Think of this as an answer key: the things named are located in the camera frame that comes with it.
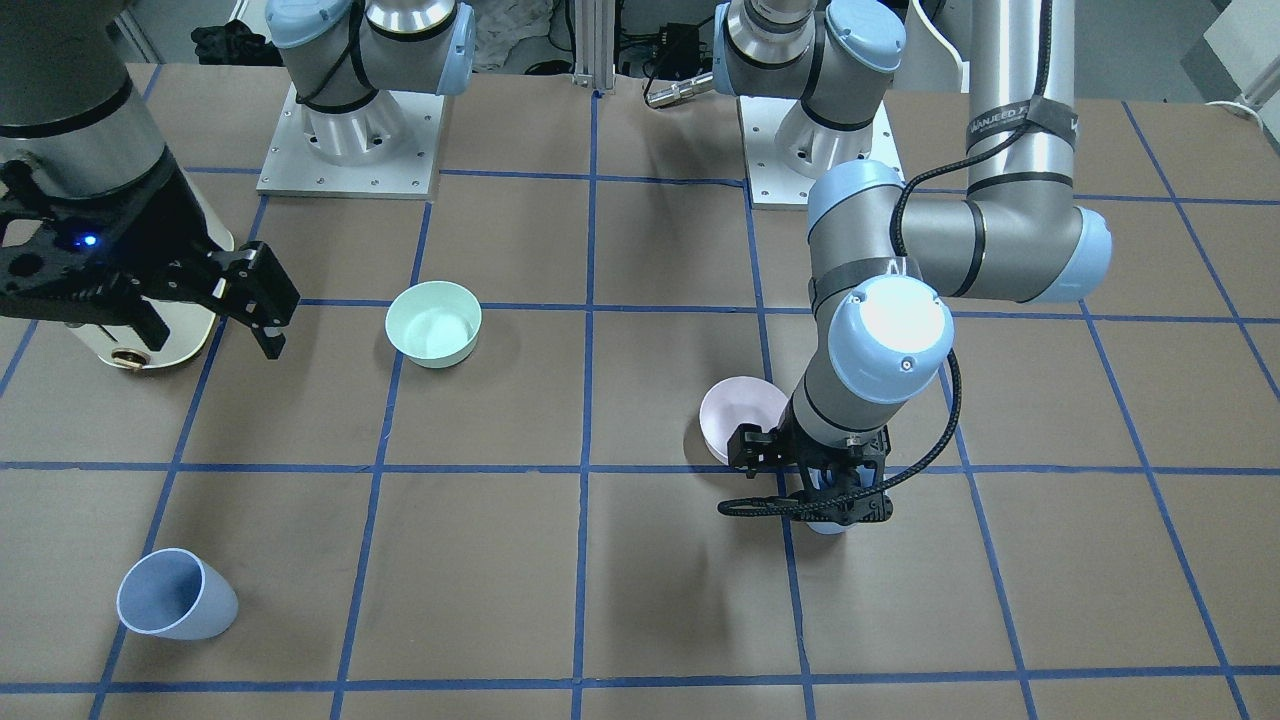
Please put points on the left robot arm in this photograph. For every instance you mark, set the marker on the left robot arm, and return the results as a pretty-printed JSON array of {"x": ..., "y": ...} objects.
[{"x": 881, "y": 398}]

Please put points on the blue cup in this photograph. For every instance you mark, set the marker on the blue cup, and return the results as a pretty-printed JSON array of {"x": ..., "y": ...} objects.
[
  {"x": 821, "y": 521},
  {"x": 173, "y": 594}
]

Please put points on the cream toaster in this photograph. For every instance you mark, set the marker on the cream toaster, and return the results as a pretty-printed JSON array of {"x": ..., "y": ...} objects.
[{"x": 190, "y": 327}]

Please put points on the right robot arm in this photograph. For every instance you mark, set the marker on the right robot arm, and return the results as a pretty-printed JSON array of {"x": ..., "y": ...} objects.
[{"x": 71, "y": 107}]

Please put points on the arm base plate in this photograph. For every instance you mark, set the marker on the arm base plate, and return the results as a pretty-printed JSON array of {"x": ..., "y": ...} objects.
[
  {"x": 786, "y": 151},
  {"x": 387, "y": 150}
]

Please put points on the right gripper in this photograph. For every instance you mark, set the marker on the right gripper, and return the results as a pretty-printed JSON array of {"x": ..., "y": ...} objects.
[{"x": 172, "y": 222}]

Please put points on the green bowl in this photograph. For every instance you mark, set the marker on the green bowl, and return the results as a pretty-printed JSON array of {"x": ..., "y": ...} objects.
[{"x": 434, "y": 324}]

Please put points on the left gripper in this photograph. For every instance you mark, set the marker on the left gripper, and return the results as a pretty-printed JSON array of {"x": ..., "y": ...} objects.
[{"x": 757, "y": 448}]

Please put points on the pink bowl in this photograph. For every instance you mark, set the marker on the pink bowl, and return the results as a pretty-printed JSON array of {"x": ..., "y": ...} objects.
[{"x": 733, "y": 402}]

